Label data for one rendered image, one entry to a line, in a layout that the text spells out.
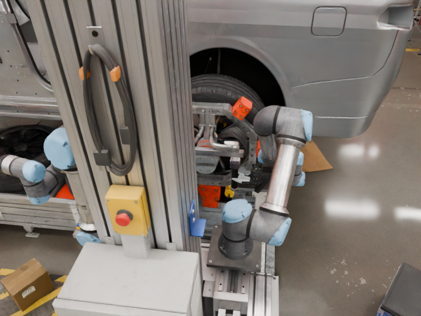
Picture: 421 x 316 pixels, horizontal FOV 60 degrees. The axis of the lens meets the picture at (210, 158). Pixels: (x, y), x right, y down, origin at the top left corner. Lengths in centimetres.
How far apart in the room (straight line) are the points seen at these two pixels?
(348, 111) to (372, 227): 101
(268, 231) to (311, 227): 147
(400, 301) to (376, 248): 73
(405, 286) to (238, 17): 168
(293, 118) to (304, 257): 142
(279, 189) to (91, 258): 72
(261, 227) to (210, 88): 89
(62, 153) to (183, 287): 54
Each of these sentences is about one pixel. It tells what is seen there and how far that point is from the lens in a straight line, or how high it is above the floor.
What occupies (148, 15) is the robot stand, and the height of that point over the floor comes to 187.
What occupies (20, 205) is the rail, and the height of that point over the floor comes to 33.
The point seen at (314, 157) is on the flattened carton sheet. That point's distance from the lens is 353.
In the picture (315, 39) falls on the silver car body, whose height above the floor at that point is 138.
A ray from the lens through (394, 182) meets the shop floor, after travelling 346.
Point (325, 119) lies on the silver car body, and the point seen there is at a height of 88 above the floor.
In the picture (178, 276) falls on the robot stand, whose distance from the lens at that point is 101.
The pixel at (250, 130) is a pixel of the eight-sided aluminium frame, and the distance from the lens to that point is 197.
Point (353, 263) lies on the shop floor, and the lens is 272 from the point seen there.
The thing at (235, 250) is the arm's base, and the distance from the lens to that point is 152.
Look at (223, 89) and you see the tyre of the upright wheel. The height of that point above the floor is 117.
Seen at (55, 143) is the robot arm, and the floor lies 144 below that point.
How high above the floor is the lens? 205
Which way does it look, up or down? 37 degrees down
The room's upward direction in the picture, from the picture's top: 2 degrees counter-clockwise
